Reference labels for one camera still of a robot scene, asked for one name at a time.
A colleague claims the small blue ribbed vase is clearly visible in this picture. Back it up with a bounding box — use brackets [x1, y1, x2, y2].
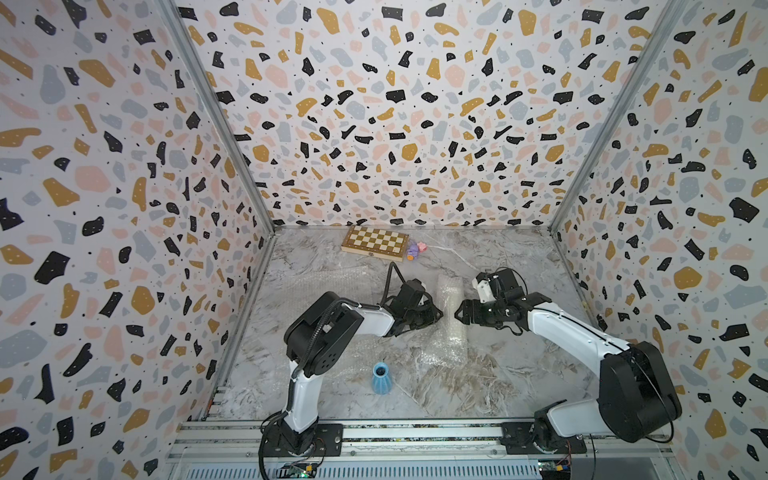
[371, 362, 393, 395]

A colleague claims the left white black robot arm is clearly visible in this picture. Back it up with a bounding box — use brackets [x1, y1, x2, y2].
[262, 279, 443, 457]

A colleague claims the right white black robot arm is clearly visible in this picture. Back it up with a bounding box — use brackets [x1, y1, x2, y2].
[454, 268, 682, 453]

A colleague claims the purple orange small toy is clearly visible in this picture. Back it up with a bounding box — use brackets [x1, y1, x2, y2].
[405, 241, 420, 261]

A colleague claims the wooden chessboard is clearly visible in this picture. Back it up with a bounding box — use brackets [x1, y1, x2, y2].
[341, 226, 410, 262]

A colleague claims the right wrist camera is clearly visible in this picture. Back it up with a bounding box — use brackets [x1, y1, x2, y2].
[472, 273, 496, 304]

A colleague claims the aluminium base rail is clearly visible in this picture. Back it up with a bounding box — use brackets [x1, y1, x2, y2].
[164, 418, 685, 479]

